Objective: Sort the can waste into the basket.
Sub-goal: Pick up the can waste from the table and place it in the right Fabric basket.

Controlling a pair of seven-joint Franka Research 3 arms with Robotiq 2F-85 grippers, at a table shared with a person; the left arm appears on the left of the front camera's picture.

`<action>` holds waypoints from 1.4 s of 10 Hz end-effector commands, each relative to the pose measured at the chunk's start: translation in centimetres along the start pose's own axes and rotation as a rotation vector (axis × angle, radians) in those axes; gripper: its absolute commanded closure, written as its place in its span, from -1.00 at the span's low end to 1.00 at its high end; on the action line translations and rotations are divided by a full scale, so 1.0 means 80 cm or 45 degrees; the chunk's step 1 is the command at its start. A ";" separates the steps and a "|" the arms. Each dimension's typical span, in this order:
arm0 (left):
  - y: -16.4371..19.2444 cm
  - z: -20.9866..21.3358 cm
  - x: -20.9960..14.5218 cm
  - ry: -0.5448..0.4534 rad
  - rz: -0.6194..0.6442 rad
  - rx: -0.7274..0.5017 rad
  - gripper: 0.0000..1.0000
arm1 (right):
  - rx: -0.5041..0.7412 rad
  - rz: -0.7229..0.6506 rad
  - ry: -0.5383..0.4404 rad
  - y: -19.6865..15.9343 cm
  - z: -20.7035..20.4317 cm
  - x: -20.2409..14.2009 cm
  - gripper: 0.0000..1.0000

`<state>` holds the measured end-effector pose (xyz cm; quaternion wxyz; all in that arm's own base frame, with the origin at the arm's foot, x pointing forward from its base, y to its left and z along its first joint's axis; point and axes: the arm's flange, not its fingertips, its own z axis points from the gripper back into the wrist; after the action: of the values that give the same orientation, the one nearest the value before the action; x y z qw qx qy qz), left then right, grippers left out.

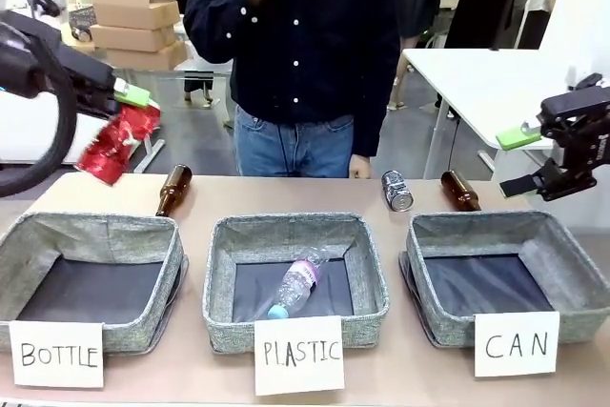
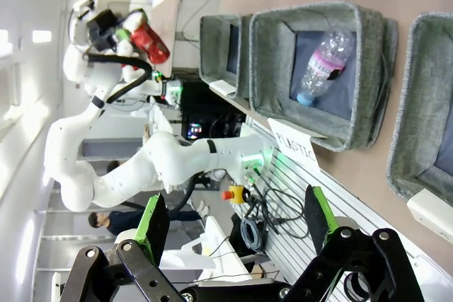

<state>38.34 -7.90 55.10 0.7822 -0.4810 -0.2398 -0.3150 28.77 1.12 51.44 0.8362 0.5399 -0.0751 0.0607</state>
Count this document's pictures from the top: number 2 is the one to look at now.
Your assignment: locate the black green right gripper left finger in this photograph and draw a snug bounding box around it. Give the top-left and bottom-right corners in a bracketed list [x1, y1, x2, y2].
[65, 192, 185, 302]

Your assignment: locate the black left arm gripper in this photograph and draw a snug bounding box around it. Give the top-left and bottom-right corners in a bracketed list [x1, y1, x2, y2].
[86, 8, 149, 59]

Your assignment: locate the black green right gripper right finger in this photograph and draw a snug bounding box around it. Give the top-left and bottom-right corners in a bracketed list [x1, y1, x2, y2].
[282, 184, 425, 302]

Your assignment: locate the red crushed can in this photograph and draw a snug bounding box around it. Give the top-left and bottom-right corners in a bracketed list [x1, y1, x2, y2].
[130, 21, 171, 65]

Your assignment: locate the white basket label card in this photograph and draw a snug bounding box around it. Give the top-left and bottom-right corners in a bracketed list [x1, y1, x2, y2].
[207, 80, 239, 100]
[406, 187, 453, 247]

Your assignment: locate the grey felt basket with bottle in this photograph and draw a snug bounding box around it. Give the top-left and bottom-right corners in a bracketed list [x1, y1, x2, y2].
[248, 0, 400, 153]

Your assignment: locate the seated person in dark clothes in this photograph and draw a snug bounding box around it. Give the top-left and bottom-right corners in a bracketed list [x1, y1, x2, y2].
[87, 199, 212, 236]

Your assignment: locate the white paper plastic label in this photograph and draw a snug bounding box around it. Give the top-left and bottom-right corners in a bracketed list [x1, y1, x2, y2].
[266, 117, 319, 175]

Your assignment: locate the yellow emergency stop button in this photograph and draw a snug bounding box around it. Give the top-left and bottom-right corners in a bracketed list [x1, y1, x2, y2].
[222, 184, 251, 206]

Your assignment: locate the black computer tower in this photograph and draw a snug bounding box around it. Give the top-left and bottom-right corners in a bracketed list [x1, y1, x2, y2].
[179, 81, 246, 141]

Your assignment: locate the clear crushed plastic bottle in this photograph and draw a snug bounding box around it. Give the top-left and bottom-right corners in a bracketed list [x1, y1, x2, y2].
[295, 28, 357, 108]

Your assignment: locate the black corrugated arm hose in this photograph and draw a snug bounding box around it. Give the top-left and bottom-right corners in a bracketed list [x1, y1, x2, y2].
[84, 52, 154, 105]

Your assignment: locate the grey slotted aluminium base plate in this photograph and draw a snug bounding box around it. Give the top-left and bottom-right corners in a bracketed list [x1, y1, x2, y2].
[242, 117, 453, 302]

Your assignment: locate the black tangled cable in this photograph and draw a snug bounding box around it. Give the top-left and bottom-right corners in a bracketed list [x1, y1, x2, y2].
[243, 174, 306, 236]

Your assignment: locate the grey coiled cable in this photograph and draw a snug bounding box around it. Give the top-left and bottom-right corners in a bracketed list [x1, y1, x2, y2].
[239, 217, 267, 256]

